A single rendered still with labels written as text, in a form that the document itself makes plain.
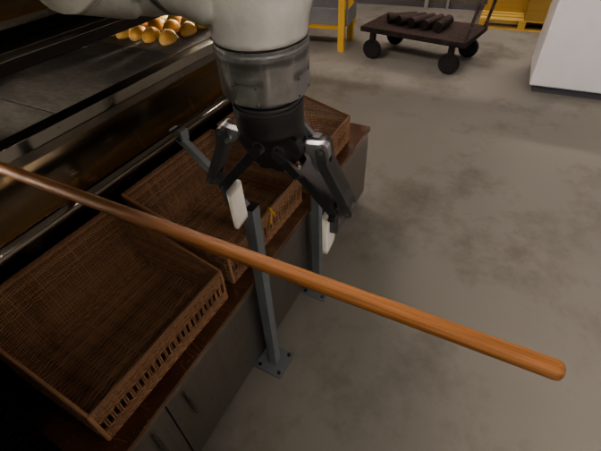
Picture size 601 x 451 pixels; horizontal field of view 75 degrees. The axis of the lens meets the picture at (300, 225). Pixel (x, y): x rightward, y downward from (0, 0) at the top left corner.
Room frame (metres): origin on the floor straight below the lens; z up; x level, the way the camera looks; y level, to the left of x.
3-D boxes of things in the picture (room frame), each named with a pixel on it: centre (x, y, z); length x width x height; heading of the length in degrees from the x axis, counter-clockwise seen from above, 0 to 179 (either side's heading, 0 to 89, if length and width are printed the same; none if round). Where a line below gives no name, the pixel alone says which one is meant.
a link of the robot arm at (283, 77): (0.39, 0.03, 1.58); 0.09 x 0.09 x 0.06
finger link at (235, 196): (0.43, 0.09, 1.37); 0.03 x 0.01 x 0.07; 155
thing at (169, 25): (2.13, 0.68, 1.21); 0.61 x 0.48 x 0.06; 61
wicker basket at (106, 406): (0.77, 0.62, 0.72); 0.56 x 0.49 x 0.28; 149
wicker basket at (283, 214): (1.30, 0.33, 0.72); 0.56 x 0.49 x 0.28; 150
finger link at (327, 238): (0.37, -0.04, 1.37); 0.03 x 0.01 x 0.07; 155
